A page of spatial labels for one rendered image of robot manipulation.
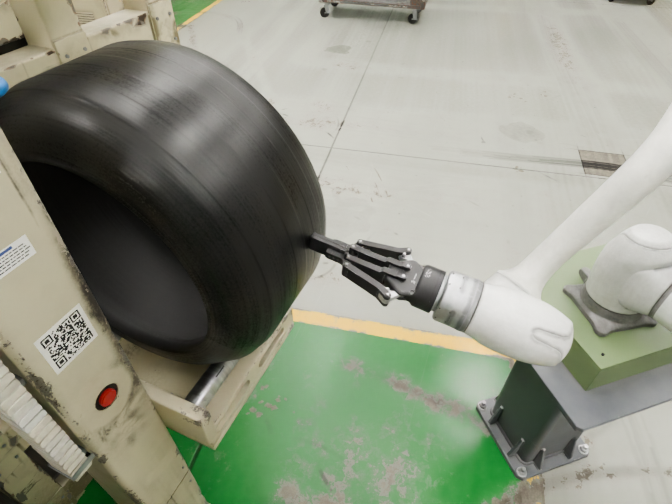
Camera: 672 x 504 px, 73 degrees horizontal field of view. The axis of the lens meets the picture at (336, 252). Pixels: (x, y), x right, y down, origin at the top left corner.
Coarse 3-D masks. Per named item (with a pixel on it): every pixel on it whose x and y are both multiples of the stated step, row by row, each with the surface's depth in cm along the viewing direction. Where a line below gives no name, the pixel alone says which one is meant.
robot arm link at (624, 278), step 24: (624, 240) 111; (648, 240) 107; (600, 264) 118; (624, 264) 110; (648, 264) 107; (600, 288) 119; (624, 288) 113; (648, 288) 108; (624, 312) 118; (648, 312) 111
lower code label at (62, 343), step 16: (64, 320) 62; (80, 320) 64; (48, 336) 60; (64, 336) 63; (80, 336) 65; (96, 336) 68; (48, 352) 61; (64, 352) 63; (80, 352) 66; (64, 368) 64
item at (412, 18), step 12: (324, 0) 555; (336, 0) 552; (348, 0) 550; (360, 0) 554; (372, 0) 554; (384, 0) 554; (396, 0) 554; (408, 0) 555; (420, 0) 554; (324, 12) 566
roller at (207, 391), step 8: (232, 360) 97; (208, 368) 95; (216, 368) 94; (224, 368) 95; (232, 368) 97; (208, 376) 93; (216, 376) 93; (224, 376) 95; (200, 384) 91; (208, 384) 92; (216, 384) 93; (192, 392) 90; (200, 392) 90; (208, 392) 91; (216, 392) 93; (192, 400) 89; (200, 400) 89; (208, 400) 91
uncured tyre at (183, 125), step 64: (64, 64) 69; (128, 64) 67; (192, 64) 70; (64, 128) 60; (128, 128) 59; (192, 128) 63; (256, 128) 70; (64, 192) 98; (128, 192) 61; (192, 192) 61; (256, 192) 67; (320, 192) 82; (128, 256) 109; (192, 256) 64; (256, 256) 67; (320, 256) 90; (128, 320) 101; (192, 320) 105; (256, 320) 74
